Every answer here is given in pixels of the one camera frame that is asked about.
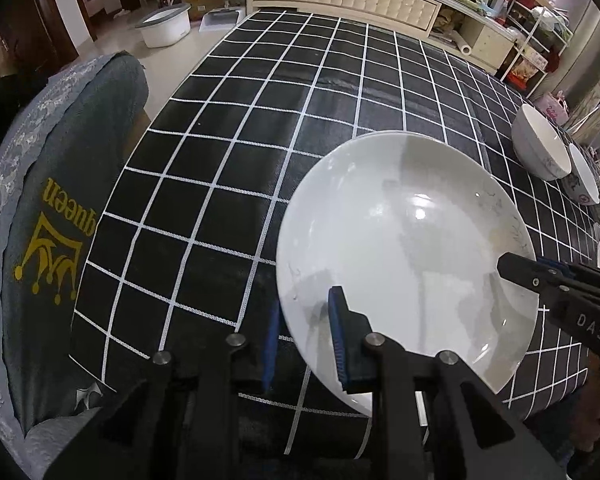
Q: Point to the large white plate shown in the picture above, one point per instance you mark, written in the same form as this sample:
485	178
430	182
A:
405	240

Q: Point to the grey dustpan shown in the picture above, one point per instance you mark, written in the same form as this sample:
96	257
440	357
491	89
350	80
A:
222	19

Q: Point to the white bowl with dark pattern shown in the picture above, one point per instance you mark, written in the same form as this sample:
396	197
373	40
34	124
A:
582	180

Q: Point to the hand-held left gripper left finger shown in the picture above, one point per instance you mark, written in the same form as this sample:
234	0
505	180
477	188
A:
271	355

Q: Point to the white plastic tub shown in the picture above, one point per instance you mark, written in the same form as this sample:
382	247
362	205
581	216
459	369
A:
164	25

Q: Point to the pink bag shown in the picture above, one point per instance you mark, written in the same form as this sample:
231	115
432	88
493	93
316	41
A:
552	107

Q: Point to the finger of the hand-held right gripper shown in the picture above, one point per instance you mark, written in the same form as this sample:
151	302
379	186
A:
522	272
555	265

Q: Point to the grey chair cover crown print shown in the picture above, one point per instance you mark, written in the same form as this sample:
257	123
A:
55	170

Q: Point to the black white checked tablecloth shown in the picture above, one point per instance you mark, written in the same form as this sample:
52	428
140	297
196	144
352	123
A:
280	110

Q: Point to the plain white bowl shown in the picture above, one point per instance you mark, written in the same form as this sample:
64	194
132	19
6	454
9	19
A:
540	142

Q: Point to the white paper roll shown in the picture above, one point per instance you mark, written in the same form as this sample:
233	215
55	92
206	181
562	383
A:
461	44

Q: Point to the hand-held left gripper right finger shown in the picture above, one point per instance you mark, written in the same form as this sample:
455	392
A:
337	340

